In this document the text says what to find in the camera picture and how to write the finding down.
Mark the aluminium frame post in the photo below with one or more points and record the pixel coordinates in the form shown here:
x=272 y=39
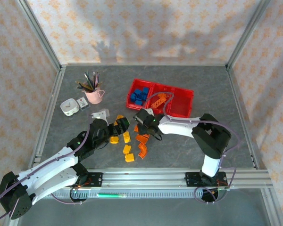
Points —
x=247 y=33
x=37 y=33

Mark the orange lego brick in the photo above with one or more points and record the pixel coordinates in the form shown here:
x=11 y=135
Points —
x=161 y=95

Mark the yellow pencil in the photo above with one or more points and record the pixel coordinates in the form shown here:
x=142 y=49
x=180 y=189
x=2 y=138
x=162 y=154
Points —
x=82 y=85

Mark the yellow rounded lego brick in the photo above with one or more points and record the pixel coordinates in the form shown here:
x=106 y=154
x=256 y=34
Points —
x=114 y=140

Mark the red three-compartment plastic bin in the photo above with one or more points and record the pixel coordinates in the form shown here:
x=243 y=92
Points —
x=181 y=101

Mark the pink pencil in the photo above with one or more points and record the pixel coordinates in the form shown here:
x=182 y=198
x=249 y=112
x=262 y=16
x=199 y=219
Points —
x=97 y=78

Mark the small clear card packet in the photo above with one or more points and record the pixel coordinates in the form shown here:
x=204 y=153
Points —
x=83 y=103

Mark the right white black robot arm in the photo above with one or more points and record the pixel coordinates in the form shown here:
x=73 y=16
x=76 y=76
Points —
x=179 y=127

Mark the grey pencil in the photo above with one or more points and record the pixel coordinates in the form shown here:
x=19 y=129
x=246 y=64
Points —
x=94 y=80

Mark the white square bowl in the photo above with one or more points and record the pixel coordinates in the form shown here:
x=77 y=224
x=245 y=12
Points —
x=70 y=111

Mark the pink ceramic mug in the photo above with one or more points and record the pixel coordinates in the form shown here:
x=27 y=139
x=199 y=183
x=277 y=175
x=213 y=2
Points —
x=94 y=97

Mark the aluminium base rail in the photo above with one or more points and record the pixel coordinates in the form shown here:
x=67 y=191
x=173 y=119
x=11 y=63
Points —
x=143 y=179

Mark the dark green pencil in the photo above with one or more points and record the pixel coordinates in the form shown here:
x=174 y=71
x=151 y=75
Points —
x=88 y=78

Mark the aluminium side rail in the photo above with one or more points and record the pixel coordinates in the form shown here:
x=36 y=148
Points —
x=240 y=113
x=50 y=110

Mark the blue lego brick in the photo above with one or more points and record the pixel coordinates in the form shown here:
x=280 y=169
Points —
x=138 y=102
x=138 y=92
x=143 y=96
x=145 y=90
x=133 y=97

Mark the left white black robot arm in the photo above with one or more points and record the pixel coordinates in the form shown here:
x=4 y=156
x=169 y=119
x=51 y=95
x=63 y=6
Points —
x=49 y=164

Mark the dark brown pencil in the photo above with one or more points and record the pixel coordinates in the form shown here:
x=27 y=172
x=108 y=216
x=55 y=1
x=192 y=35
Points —
x=82 y=88

